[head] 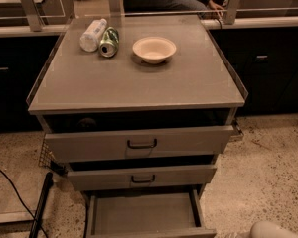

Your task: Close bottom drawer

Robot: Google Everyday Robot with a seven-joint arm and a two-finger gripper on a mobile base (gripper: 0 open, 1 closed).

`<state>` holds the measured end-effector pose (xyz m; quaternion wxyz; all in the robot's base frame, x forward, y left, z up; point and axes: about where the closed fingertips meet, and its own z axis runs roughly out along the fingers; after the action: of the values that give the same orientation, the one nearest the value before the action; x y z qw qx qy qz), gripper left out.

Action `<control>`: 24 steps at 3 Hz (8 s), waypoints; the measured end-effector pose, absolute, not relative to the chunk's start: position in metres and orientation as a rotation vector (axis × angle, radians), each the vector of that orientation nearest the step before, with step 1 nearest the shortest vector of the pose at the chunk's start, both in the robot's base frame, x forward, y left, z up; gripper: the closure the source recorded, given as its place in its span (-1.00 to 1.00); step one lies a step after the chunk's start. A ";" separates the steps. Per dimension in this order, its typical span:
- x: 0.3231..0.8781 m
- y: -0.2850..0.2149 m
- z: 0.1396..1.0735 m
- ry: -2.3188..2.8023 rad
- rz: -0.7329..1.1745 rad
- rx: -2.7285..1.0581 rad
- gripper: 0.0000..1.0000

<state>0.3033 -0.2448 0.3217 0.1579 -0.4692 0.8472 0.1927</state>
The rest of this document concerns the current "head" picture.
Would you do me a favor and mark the grey bottom drawer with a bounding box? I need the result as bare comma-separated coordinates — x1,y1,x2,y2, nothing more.
86,189,217,238

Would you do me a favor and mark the grey drawer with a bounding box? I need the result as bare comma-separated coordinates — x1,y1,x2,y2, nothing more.
86,189,217,238
68,165,217,191
45,126,233,163

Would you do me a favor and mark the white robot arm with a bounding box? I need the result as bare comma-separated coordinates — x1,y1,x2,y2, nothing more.
250,221,298,238

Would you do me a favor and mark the grey metal drawer cabinet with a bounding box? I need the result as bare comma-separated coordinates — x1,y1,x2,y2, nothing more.
25,14,249,238

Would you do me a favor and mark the grey middle drawer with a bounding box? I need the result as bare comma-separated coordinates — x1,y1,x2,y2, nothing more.
68,165,217,191

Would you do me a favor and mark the grey top drawer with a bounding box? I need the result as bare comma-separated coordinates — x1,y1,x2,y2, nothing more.
45,126,233,163

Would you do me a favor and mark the green crushed soda can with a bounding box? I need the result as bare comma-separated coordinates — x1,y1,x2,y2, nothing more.
99,27,119,58

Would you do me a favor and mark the white plastic bottle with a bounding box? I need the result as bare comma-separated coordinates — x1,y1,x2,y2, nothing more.
79,19,107,52

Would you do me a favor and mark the black pole on floor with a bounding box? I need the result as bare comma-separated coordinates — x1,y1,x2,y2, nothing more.
29,172,53,238

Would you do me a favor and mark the dark counter cabinet row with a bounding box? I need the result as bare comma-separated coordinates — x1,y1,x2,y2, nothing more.
0,27,298,132

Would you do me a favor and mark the wire mesh basket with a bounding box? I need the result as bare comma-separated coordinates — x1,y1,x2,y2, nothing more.
39,141,56,168

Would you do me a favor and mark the left metal railing post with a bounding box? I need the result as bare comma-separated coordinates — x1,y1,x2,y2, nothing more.
20,0,43,32

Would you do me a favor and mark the right metal railing post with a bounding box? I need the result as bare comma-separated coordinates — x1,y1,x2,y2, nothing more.
223,0,240,25

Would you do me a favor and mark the black floor cable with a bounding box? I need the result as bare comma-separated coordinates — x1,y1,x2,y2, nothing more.
0,160,50,238

